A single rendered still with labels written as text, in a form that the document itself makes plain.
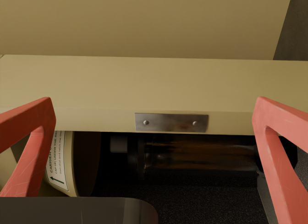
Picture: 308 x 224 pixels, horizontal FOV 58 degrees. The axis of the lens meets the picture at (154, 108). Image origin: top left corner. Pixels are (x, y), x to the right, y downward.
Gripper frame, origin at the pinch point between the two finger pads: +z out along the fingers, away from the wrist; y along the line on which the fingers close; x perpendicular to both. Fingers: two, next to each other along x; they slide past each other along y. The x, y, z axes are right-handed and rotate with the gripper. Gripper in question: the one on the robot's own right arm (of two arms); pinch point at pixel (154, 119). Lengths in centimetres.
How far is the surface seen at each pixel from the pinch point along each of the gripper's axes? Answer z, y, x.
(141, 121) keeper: 11.5, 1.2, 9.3
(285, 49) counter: 46, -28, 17
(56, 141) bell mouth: 16.2, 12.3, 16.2
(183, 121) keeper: 11.4, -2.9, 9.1
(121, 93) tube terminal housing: 14.2, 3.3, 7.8
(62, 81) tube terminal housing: 16.5, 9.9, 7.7
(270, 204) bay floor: 19.3, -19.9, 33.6
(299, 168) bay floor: 16.5, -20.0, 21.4
